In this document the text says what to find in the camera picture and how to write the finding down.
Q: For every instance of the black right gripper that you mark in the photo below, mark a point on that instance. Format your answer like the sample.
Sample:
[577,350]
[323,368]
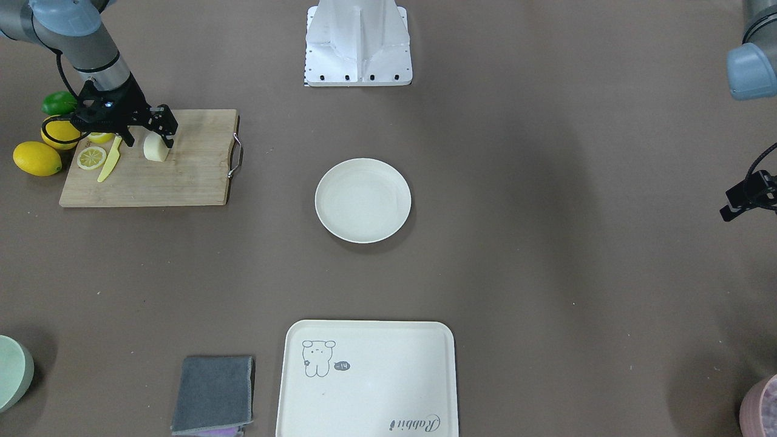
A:
[131,105]

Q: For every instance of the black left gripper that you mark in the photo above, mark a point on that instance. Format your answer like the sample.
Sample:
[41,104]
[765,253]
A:
[745,197]

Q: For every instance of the white steamed bun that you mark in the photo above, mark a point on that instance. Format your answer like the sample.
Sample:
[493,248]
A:
[155,148]

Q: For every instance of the beige round plate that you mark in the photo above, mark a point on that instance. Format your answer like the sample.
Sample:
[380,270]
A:
[363,200]

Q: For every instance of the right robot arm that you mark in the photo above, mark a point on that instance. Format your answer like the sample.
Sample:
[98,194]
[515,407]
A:
[72,29]

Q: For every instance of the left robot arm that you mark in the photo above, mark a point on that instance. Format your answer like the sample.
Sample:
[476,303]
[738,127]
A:
[751,73]

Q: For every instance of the cream rabbit tray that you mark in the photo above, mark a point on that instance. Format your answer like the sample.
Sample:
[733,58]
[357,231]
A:
[368,378]

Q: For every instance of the yellow plastic knife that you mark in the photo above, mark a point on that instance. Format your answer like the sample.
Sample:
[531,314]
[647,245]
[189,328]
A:
[111,159]

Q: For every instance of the upper lemon slice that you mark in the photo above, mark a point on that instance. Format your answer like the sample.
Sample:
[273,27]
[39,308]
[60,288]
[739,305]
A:
[100,137]

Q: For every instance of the lemon slice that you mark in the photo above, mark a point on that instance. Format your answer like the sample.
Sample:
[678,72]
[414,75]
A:
[90,158]
[100,137]

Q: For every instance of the lower lemon slice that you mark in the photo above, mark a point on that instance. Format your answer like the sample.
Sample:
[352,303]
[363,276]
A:
[90,158]

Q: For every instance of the wooden cutting board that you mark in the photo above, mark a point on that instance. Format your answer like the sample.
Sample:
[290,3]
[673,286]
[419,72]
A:
[197,171]

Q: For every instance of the upper whole lemon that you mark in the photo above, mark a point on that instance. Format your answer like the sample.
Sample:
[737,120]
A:
[59,134]

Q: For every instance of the whole lemon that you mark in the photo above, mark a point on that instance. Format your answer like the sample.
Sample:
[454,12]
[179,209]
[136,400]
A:
[37,158]
[59,134]

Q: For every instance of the green lime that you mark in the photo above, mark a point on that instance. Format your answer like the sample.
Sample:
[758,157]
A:
[59,103]

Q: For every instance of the lower whole lemon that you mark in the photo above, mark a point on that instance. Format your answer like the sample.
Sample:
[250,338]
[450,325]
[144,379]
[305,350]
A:
[37,158]

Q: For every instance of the pink bucket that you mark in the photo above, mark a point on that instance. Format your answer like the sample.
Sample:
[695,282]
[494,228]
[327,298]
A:
[757,416]

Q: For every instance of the mint green bowl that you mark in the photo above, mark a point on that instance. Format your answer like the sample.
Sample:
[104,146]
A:
[17,369]

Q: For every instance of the grey folded cloth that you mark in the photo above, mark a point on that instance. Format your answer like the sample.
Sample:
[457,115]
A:
[215,396]

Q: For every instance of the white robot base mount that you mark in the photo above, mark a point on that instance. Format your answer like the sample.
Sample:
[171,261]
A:
[357,44]

